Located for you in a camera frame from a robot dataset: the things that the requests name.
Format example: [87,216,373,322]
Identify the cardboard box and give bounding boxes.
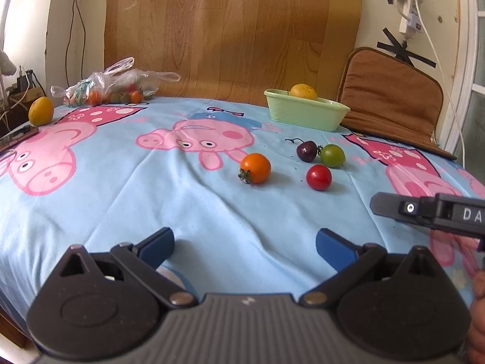
[8,86,45,104]

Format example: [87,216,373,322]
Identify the white power cable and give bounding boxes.
[415,0,466,162]

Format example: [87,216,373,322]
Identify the red tomato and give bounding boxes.
[306,164,333,191]

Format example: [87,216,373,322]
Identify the yellow lemon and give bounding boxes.
[28,96,54,126]

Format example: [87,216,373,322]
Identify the wooden board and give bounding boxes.
[104,0,362,107]

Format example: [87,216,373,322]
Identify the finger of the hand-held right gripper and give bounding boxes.
[370,193,433,227]

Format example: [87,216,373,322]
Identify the person's right hand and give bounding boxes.
[464,271,485,364]

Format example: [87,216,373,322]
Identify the green tomato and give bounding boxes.
[317,144,346,168]

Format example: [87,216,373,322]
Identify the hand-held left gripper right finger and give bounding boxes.
[300,228,450,307]

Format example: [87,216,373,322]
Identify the black charger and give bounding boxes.
[16,69,35,92]

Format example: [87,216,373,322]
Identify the dark purple tomato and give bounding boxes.
[285,138,318,162]

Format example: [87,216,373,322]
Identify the black wall cable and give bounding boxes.
[65,0,86,89]

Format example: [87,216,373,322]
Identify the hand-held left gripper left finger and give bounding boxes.
[53,227,198,308]

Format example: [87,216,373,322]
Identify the cherry tomatoes inside bag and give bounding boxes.
[64,81,156,106]

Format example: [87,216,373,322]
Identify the white charger cable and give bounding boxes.
[0,83,31,126]

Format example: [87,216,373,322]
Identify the light green plastic tray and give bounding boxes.
[264,88,351,133]

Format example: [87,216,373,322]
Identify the black tape strips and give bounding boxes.
[360,0,438,69]

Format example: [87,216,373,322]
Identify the clear plastic bag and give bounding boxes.
[50,57,182,107]

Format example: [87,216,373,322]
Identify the brown cushion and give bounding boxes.
[337,47,457,161]

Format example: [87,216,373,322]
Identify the blue cartoon pig blanket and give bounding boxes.
[0,96,485,349]

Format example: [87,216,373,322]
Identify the large orange mandarin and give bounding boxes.
[290,83,318,101]

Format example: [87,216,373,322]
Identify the white power strip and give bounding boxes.
[390,0,424,43]

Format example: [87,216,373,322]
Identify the white door frame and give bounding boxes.
[441,0,485,167]

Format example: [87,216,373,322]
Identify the orange tomato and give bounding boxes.
[238,153,272,185]

